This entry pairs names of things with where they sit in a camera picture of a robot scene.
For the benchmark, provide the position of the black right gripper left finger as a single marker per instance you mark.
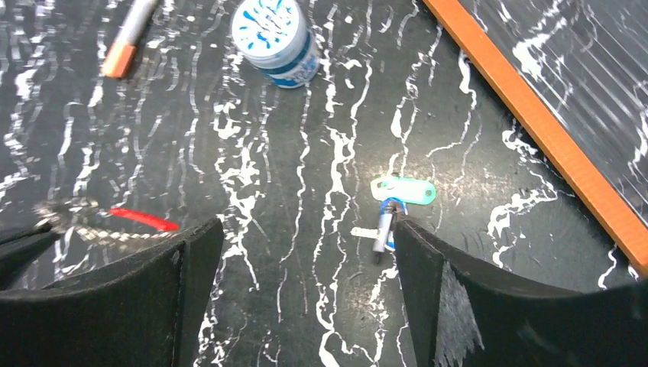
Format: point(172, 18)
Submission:
point(143, 310)

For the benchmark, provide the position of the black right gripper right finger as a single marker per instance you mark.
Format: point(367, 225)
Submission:
point(463, 311)

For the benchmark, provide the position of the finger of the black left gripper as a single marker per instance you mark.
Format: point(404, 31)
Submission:
point(20, 246)

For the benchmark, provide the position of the red handled spiked keyring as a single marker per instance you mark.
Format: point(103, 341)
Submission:
point(119, 228)

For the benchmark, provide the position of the blue tagged key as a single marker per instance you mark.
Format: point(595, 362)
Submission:
point(383, 235)

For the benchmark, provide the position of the green tagged key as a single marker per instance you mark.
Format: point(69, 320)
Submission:
point(408, 190)

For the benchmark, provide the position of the orange wooden shelf rack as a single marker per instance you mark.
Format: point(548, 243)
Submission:
point(614, 215)

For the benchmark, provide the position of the white orange marker pen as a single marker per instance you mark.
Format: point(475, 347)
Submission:
point(123, 48)

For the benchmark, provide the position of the small blue white jar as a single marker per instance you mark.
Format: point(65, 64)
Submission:
point(277, 39)

